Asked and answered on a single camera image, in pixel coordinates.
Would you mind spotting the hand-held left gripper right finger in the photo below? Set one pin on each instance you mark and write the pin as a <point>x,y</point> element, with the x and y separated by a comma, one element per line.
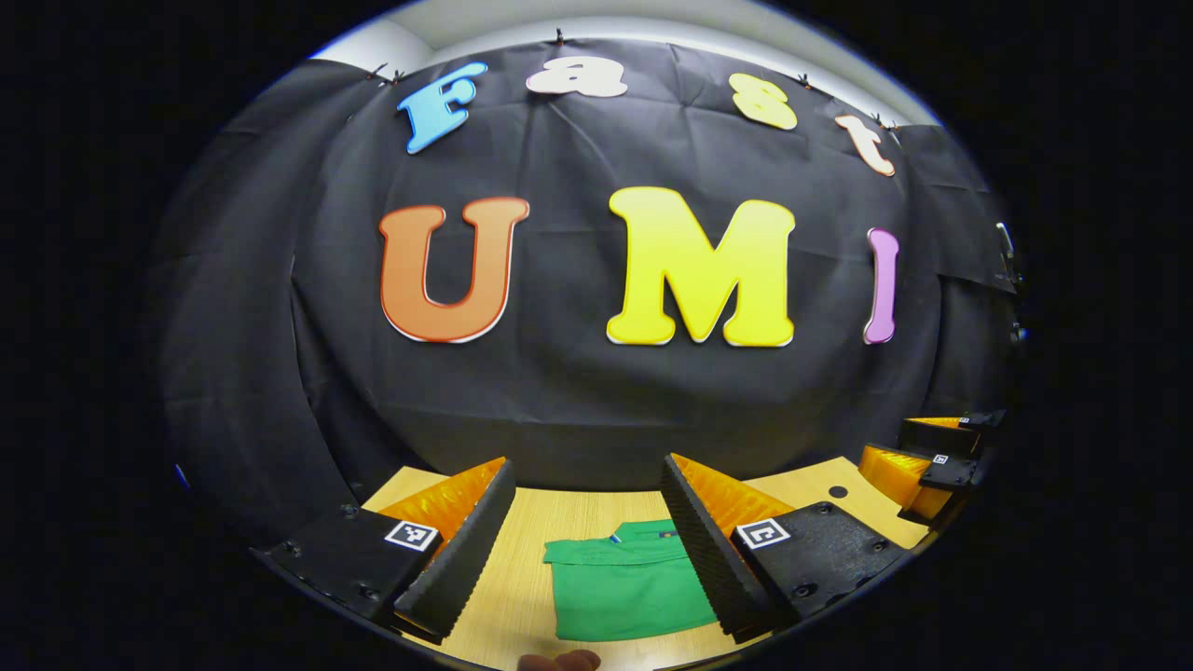
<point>708,559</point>

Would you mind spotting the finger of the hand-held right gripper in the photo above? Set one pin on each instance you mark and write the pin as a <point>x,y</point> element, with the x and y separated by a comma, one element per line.
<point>941,436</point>
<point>895,475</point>

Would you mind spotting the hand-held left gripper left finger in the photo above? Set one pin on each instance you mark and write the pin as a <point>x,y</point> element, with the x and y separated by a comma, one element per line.
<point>466,559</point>

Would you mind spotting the green T-shirt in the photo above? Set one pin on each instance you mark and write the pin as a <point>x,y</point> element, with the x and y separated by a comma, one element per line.
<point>624,587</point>

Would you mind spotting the black backdrop cloth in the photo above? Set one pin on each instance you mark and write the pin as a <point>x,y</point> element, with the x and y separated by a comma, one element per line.
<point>578,410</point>

